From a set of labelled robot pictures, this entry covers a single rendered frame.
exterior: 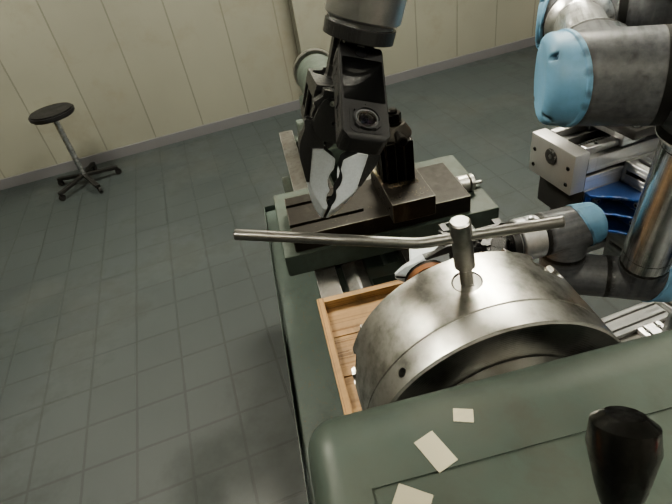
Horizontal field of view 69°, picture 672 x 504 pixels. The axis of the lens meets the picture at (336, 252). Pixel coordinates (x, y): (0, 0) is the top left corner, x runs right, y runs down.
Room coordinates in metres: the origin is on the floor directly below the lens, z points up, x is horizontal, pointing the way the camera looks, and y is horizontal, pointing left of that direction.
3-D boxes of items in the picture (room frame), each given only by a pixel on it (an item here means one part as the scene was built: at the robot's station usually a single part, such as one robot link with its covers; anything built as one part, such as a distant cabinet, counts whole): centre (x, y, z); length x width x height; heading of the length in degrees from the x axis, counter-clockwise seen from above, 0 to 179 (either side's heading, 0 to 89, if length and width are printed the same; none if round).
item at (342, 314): (0.64, -0.13, 0.89); 0.36 x 0.30 x 0.04; 95
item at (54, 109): (3.54, 1.77, 0.30); 0.50 x 0.47 x 0.59; 92
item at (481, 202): (1.08, -0.13, 0.90); 0.53 x 0.30 x 0.06; 95
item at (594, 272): (0.64, -0.41, 0.97); 0.11 x 0.08 x 0.11; 65
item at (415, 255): (0.63, -0.13, 1.09); 0.09 x 0.06 x 0.03; 95
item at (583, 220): (0.65, -0.40, 1.07); 0.11 x 0.08 x 0.09; 95
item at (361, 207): (1.03, -0.11, 0.95); 0.43 x 0.18 x 0.04; 95
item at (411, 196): (1.01, -0.18, 1.00); 0.20 x 0.10 x 0.05; 5
